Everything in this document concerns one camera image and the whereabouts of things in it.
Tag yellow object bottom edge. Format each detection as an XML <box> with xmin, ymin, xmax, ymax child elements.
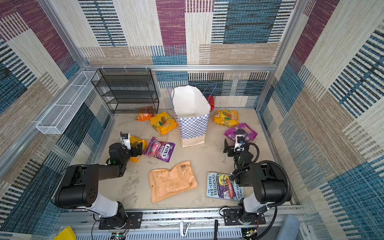
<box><xmin>54</xmin><ymin>226</ymin><xmax>76</xmax><ymax>240</ymax></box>

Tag white mesh wall basket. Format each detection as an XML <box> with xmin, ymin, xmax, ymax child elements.
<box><xmin>36</xmin><ymin>71</ymin><xmax>95</xmax><ymax>135</ymax></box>

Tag yellow gummy bag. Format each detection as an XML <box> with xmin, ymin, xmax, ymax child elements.
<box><xmin>130</xmin><ymin>135</ymin><xmax>149</xmax><ymax>163</ymax></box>

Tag purple Fox's candy bag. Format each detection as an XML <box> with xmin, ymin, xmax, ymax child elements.
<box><xmin>144</xmin><ymin>138</ymin><xmax>176</xmax><ymax>163</ymax></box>

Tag orange snack bag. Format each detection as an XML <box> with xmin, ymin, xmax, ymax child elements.
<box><xmin>136</xmin><ymin>106</ymin><xmax>156</xmax><ymax>122</ymax></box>

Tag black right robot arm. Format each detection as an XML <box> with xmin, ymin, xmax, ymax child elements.
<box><xmin>222</xmin><ymin>139</ymin><xmax>292</xmax><ymax>226</ymax></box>

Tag yellow snack bag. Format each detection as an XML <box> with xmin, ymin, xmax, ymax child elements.
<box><xmin>213</xmin><ymin>110</ymin><xmax>239</xmax><ymax>128</ymax></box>
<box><xmin>150</xmin><ymin>112</ymin><xmax>177</xmax><ymax>135</ymax></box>

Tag black wire shelf rack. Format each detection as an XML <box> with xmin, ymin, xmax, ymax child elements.
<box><xmin>91</xmin><ymin>68</ymin><xmax>160</xmax><ymax>114</ymax></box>

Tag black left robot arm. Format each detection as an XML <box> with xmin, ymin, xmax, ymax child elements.
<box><xmin>54</xmin><ymin>143</ymin><xmax>144</xmax><ymax>231</ymax></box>

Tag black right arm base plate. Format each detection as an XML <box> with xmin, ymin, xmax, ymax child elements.
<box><xmin>220</xmin><ymin>208</ymin><xmax>266</xmax><ymax>226</ymax></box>

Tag purple snack bag right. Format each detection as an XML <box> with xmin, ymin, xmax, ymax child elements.
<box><xmin>224</xmin><ymin>123</ymin><xmax>258</xmax><ymax>143</ymax></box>

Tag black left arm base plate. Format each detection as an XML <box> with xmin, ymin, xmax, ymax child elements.
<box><xmin>98</xmin><ymin>212</ymin><xmax>143</xmax><ymax>230</ymax></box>

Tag treehouse children's book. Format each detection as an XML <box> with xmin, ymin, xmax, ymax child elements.
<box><xmin>206</xmin><ymin>172</ymin><xmax>244</xmax><ymax>201</ymax></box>

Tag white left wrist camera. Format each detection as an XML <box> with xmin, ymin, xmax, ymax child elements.
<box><xmin>120</xmin><ymin>132</ymin><xmax>131</xmax><ymax>150</ymax></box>

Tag red candy bag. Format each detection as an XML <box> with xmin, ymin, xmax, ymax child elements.
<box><xmin>207</xmin><ymin>95</ymin><xmax>215</xmax><ymax>112</ymax></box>

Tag blue checkered paper bag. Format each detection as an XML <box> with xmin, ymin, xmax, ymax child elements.
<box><xmin>167</xmin><ymin>85</ymin><xmax>211</xmax><ymax>148</ymax></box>

